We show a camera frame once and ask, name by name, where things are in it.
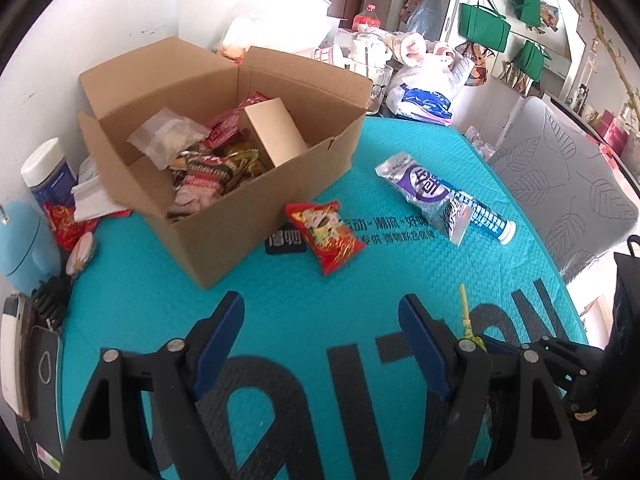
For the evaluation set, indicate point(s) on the red soda bottle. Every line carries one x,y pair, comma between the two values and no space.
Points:
366,19

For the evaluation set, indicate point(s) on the glass mug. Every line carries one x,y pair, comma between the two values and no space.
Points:
380,90

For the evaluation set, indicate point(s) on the red white paper cup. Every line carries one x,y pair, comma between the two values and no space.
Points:
327,55

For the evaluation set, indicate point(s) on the white-lidded blue jar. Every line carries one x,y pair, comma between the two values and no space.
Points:
47,170

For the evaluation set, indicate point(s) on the white folded papers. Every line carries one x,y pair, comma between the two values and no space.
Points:
95,200

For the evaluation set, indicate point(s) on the clear plastic snack bag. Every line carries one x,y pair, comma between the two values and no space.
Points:
165,135

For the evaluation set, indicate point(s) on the blue white tube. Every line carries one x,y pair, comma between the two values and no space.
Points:
490,217

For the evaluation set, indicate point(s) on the white flat device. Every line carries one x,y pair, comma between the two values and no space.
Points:
12,355

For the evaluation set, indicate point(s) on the clear bag of food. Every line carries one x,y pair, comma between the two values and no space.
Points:
240,37

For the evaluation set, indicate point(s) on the black flat device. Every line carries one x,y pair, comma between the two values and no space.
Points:
45,375

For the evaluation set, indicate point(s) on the patterned tote bag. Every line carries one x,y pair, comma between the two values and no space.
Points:
475,62

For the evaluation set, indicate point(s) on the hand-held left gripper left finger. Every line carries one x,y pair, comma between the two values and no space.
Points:
220,340

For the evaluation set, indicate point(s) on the blue white plastic bag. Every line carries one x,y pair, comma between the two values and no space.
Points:
425,100

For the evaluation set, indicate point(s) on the white small appliance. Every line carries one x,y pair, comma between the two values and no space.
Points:
367,47

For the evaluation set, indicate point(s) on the green vine plant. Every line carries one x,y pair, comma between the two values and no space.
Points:
612,55

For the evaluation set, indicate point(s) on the silver black print packet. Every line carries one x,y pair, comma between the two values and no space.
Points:
452,220

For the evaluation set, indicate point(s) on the black hair comb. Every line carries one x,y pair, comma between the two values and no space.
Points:
50,300

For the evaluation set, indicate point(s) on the pile of snack packets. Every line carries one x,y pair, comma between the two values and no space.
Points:
215,170

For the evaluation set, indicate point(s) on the light blue plush object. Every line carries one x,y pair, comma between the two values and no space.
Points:
25,245

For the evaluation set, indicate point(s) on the large red snack bag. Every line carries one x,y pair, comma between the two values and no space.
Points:
225,127

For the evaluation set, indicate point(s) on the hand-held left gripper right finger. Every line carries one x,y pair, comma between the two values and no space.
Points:
425,345

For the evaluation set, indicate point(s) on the teal foam mat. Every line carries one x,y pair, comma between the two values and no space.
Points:
300,310

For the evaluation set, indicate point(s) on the grey leaf pattern cushion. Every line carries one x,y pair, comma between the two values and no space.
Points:
565,185

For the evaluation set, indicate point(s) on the clear blue hanging bag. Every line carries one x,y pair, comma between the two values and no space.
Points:
425,5

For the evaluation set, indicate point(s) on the large green tote bag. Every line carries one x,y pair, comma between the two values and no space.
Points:
482,22

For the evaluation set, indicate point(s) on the pink plush slipper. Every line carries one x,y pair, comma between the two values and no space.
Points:
410,47
442,52

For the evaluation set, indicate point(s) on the small round pink item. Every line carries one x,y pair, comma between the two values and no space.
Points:
82,255

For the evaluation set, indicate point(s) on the brown cardboard box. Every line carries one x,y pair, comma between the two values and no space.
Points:
210,240

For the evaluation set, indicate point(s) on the red patterned packet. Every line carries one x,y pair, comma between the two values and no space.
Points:
65,220

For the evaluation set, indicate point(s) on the small plain cardboard box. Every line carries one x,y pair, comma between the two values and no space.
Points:
272,130

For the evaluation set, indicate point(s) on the purple silver snack packet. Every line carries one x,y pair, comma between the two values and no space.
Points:
420,185

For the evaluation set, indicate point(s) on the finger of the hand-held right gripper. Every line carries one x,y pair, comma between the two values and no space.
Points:
500,349
565,352

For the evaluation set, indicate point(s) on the small red yellow snack packet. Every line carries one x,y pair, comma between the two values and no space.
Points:
325,235

